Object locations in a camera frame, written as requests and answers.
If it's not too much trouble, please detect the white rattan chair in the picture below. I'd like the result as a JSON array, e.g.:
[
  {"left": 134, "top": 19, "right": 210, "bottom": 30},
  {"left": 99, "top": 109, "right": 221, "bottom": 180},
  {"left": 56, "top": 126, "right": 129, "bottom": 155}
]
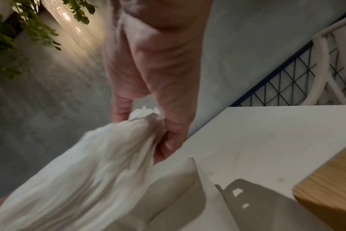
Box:
[{"left": 300, "top": 17, "right": 346, "bottom": 107}]

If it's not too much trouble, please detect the green leafy plant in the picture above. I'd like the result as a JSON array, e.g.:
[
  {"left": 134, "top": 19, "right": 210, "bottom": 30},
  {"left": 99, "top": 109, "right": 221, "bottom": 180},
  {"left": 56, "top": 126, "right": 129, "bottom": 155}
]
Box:
[{"left": 0, "top": 0, "right": 97, "bottom": 78}]

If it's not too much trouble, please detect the white cloth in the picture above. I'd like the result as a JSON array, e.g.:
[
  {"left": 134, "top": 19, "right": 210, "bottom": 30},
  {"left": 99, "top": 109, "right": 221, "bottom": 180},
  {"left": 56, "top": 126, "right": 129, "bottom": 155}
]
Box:
[{"left": 0, "top": 105, "right": 165, "bottom": 231}]

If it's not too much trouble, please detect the black wire grid panel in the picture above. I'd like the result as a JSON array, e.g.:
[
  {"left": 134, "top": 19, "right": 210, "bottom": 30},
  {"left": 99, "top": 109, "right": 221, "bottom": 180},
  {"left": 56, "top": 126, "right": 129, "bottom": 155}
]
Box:
[{"left": 229, "top": 11, "right": 346, "bottom": 107}]

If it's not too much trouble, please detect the white folded napkin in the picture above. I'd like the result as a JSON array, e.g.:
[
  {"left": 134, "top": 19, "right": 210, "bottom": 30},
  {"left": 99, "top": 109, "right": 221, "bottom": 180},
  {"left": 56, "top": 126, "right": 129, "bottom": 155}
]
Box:
[{"left": 139, "top": 155, "right": 233, "bottom": 231}]

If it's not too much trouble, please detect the clear glass lamp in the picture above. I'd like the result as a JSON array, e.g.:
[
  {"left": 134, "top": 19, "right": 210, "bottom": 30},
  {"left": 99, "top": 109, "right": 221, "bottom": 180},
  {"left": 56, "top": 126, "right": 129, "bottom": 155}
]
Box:
[{"left": 42, "top": 0, "right": 99, "bottom": 51}]

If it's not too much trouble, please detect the wooden board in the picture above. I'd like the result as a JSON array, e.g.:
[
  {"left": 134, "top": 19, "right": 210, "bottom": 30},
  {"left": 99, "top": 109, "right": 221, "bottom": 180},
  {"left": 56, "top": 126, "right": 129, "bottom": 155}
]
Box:
[{"left": 293, "top": 140, "right": 346, "bottom": 231}]

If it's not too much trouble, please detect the person's right hand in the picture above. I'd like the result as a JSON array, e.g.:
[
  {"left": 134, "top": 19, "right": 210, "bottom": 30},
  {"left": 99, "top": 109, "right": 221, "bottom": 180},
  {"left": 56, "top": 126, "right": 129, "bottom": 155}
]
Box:
[{"left": 103, "top": 0, "right": 214, "bottom": 164}]

